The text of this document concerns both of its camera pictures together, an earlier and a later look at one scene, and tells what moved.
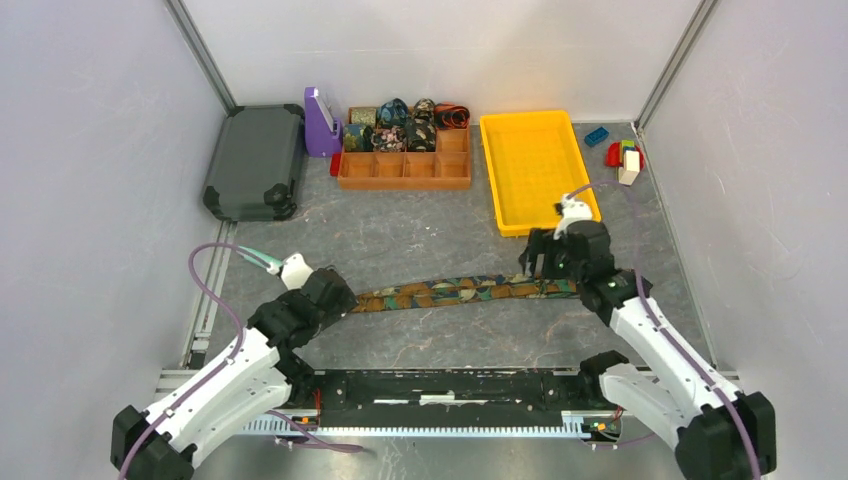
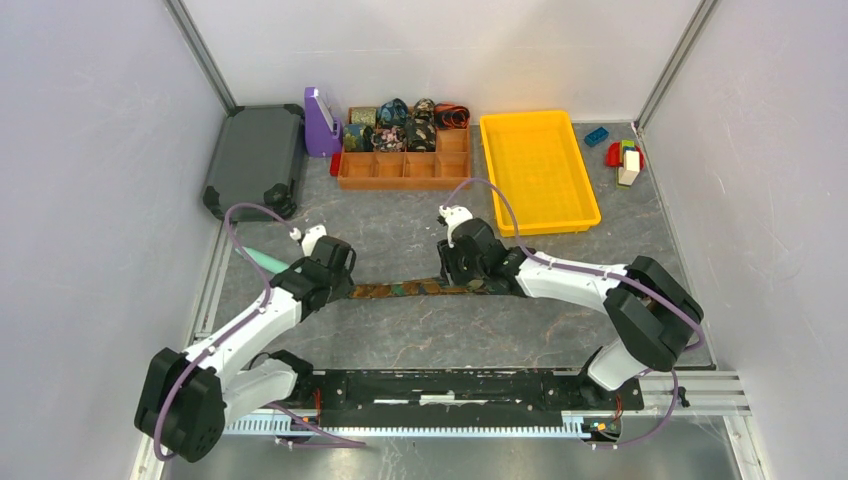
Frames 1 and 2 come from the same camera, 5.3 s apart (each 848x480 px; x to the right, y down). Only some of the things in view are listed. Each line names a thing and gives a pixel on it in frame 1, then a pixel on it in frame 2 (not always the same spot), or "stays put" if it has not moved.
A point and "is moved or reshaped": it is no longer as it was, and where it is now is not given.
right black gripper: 540,242 -> 449,269
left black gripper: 345,303 -> 344,286
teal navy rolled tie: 358,138 stays put
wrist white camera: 573,211 -> 454,216
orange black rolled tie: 449,116 stays put
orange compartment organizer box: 448,167 stays put
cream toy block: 631,167 stays put
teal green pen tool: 271,265 stays put
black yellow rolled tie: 423,110 stays put
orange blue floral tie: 454,290 is moved or reshaped
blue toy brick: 596,136 stays put
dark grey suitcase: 256,162 stays put
